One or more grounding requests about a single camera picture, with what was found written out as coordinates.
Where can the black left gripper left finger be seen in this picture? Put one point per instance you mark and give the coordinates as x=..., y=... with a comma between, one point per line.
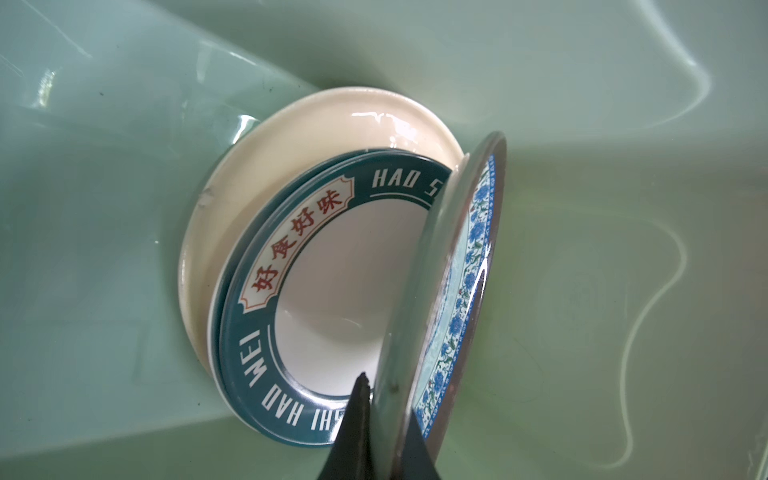
x=350, y=456

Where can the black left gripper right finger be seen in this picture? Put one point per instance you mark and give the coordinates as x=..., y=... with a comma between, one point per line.
x=416, y=463

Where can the small blue patterned plate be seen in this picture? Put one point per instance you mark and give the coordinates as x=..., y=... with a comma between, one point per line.
x=433, y=325

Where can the mint green plastic bin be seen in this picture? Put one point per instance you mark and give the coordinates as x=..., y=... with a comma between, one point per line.
x=624, y=329

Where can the cream plate with flower sprig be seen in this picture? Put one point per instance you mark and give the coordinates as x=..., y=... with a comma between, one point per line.
x=302, y=135

